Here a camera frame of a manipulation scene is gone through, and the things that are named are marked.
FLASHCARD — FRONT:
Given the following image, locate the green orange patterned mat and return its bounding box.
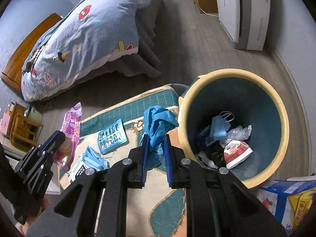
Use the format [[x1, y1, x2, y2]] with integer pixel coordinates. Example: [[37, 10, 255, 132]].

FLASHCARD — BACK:
[[74, 85, 186, 236]]

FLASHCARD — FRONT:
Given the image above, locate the teal yellow trash bin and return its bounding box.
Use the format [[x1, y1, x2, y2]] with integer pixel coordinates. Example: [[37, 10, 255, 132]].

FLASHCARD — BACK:
[[178, 69, 290, 188]]

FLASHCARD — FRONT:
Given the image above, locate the cartoon print blue duvet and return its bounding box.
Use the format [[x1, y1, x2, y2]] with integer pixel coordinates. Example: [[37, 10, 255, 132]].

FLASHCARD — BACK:
[[21, 0, 151, 103]]

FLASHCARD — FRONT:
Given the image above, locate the red white paper cup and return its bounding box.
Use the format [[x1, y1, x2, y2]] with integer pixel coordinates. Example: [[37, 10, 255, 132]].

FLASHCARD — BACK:
[[223, 140, 253, 170]]

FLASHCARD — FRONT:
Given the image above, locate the clear plastic bag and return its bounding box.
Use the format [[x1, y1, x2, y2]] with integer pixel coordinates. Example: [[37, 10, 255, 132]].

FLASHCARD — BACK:
[[220, 125, 252, 148]]

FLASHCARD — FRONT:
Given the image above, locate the blue strawberry carton box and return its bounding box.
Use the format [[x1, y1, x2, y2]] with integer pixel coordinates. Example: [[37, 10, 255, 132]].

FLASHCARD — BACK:
[[257, 176, 315, 234]]

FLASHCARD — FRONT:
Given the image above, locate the light blue face mask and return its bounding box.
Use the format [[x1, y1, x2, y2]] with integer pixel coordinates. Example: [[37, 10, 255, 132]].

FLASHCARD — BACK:
[[206, 111, 235, 146]]

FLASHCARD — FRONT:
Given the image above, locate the wooden bed headboard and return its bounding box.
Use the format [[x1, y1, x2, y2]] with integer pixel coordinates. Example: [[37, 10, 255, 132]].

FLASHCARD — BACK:
[[1, 13, 62, 93]]

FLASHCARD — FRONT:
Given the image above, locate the green white medicine box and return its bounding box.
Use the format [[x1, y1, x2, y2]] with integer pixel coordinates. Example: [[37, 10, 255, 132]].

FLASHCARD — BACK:
[[68, 155, 88, 183]]

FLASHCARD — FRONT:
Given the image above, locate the person right hand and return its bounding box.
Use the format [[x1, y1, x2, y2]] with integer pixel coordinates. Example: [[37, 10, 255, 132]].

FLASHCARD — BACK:
[[15, 197, 51, 236]]

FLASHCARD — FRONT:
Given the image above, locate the teal glove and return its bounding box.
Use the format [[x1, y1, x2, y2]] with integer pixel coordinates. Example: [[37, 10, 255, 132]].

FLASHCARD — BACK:
[[140, 105, 179, 170]]

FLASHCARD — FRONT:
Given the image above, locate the pink snack wrapper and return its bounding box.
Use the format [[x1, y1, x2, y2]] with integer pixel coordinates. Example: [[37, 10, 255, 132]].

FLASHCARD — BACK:
[[54, 102, 83, 172]]

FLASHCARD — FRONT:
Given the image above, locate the grey bed skirt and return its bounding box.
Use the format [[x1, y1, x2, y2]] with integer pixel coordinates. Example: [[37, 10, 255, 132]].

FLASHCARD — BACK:
[[71, 0, 165, 87]]

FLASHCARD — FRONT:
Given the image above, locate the white air purifier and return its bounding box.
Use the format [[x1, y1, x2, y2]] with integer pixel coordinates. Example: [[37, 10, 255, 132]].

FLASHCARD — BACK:
[[217, 0, 271, 51]]

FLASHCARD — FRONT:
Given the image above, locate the blue pill blister pack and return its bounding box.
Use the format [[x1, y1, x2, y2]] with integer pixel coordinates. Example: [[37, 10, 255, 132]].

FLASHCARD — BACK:
[[98, 119, 127, 155]]

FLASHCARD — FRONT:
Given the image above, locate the wooden side stool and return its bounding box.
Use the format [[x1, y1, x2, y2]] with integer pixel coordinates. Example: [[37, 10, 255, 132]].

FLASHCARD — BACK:
[[8, 102, 43, 152]]

